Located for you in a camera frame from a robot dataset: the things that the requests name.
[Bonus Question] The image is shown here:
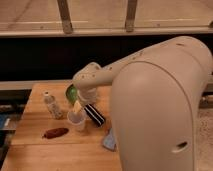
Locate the white ceramic cup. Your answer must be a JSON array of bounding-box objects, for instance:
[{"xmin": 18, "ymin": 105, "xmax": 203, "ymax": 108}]
[{"xmin": 67, "ymin": 110, "xmax": 86, "ymax": 131}]

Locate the black striped case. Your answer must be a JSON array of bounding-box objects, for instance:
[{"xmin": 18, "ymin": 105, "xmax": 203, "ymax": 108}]
[{"xmin": 84, "ymin": 104, "xmax": 106, "ymax": 127}]

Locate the clear plastic bottle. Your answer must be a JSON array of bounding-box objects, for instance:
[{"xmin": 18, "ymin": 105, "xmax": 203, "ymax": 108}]
[{"xmin": 44, "ymin": 92, "xmax": 62, "ymax": 119}]

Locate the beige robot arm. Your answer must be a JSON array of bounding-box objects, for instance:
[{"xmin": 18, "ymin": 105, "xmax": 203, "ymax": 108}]
[{"xmin": 73, "ymin": 36, "xmax": 213, "ymax": 171}]

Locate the brown sausage toy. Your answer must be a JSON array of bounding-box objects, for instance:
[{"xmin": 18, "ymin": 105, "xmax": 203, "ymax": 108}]
[{"xmin": 43, "ymin": 128, "xmax": 69, "ymax": 139}]

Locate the blue sponge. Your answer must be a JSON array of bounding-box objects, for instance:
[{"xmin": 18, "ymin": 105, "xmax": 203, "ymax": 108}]
[{"xmin": 102, "ymin": 129, "xmax": 116, "ymax": 151}]

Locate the right metal railing post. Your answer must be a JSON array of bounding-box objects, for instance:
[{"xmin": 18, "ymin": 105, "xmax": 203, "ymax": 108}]
[{"xmin": 125, "ymin": 0, "xmax": 137, "ymax": 32}]

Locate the left metal railing post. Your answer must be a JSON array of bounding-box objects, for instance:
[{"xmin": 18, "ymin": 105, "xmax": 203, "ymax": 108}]
[{"xmin": 57, "ymin": 0, "xmax": 73, "ymax": 34}]

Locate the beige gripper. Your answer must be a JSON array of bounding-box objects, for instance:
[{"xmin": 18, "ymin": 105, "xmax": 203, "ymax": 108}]
[{"xmin": 73, "ymin": 88, "xmax": 97, "ymax": 114}]

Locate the metal railing post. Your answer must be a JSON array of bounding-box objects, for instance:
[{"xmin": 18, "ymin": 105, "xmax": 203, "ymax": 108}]
[
  {"xmin": 57, "ymin": 0, "xmax": 73, "ymax": 34},
  {"xmin": 125, "ymin": 0, "xmax": 137, "ymax": 32}
]

